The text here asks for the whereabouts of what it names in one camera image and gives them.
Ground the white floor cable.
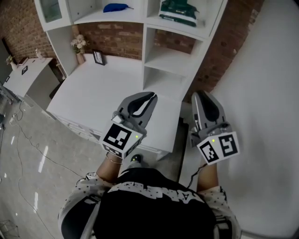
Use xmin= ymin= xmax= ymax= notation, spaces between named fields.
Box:
xmin=13 ymin=137 xmax=57 ymax=239

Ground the metal wire stand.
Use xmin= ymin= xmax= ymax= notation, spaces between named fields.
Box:
xmin=0 ymin=218 xmax=21 ymax=239

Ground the pink vase with pale flowers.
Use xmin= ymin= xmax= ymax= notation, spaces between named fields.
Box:
xmin=70 ymin=34 xmax=89 ymax=65

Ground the white side cabinet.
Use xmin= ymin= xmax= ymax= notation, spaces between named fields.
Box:
xmin=2 ymin=56 xmax=59 ymax=111

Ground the white shelf unit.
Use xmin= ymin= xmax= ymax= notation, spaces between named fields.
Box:
xmin=34 ymin=0 xmax=229 ymax=104

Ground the thin dark floor cable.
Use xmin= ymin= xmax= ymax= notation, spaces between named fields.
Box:
xmin=9 ymin=100 xmax=86 ymax=180

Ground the green packet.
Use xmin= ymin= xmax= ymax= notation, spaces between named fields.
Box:
xmin=158 ymin=0 xmax=200 ymax=28

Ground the blue cloth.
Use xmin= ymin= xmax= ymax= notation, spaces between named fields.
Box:
xmin=103 ymin=3 xmax=135 ymax=14

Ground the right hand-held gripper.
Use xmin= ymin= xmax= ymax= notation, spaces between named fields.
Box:
xmin=189 ymin=91 xmax=241 ymax=166

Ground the person's left forearm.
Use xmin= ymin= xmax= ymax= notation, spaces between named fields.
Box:
xmin=95 ymin=151 xmax=125 ymax=184

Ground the person's right forearm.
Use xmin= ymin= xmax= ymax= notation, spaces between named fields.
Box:
xmin=196 ymin=158 xmax=219 ymax=194

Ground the thin wrist bracelet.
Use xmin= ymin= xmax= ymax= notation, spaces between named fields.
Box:
xmin=105 ymin=152 xmax=123 ymax=165

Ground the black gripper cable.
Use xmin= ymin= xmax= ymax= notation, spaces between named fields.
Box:
xmin=186 ymin=163 xmax=209 ymax=188

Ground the small vase with flowers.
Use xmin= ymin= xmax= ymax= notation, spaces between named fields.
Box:
xmin=5 ymin=54 xmax=18 ymax=71

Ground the person's black and white top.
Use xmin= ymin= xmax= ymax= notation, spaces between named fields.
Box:
xmin=58 ymin=166 xmax=242 ymax=239

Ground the white desk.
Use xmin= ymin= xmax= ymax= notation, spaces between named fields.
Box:
xmin=46 ymin=54 xmax=188 ymax=162

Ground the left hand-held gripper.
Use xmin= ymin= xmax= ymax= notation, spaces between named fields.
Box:
xmin=100 ymin=91 xmax=158 ymax=160

